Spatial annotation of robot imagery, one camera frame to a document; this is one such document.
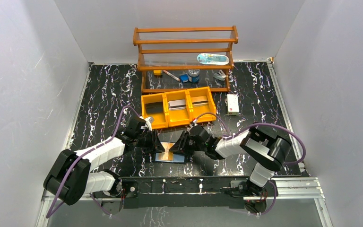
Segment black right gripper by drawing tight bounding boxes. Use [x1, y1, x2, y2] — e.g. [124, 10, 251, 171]
[169, 130, 206, 157]

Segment black leather card holder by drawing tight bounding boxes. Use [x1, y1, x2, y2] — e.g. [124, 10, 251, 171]
[155, 142, 187, 164]

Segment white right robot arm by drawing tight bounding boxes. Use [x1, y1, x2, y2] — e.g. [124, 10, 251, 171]
[169, 123, 292, 196]

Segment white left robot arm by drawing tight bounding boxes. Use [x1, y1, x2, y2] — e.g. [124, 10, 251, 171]
[43, 117, 164, 205]

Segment black cards stack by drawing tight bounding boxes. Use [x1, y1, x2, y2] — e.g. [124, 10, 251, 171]
[145, 102, 164, 114]

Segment silver cards stack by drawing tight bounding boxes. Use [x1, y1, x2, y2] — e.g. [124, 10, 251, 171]
[168, 99, 187, 110]

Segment middle yellow plastic bin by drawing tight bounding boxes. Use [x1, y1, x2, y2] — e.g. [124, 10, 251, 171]
[165, 90, 192, 127]

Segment yellow plastic bin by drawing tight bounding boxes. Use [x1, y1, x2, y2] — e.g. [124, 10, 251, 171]
[186, 87, 216, 120]
[165, 90, 192, 127]
[141, 93, 169, 129]

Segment left yellow plastic bin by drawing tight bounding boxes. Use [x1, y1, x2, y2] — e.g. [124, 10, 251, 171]
[141, 93, 169, 129]

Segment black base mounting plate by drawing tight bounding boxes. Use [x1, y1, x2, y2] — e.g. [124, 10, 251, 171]
[93, 176, 278, 211]

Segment right yellow plastic bin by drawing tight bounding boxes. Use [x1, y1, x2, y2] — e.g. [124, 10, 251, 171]
[186, 87, 216, 120]

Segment red white marker pen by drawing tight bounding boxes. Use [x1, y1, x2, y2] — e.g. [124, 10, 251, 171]
[163, 70, 180, 82]

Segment white small box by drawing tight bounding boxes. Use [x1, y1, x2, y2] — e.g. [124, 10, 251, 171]
[226, 94, 240, 115]

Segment round tape tin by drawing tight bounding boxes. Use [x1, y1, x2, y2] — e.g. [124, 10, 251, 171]
[187, 70, 200, 83]

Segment grey stapler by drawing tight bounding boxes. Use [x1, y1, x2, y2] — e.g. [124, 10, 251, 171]
[213, 70, 226, 81]

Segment orange wooden shelf rack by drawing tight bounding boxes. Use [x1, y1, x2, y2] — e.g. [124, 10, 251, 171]
[133, 25, 239, 94]

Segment blue blister pack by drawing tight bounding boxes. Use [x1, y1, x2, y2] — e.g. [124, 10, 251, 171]
[197, 53, 230, 65]

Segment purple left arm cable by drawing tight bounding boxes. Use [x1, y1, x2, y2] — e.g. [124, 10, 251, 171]
[45, 105, 143, 219]

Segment aluminium frame rail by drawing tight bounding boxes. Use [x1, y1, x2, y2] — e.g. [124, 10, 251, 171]
[35, 177, 333, 227]

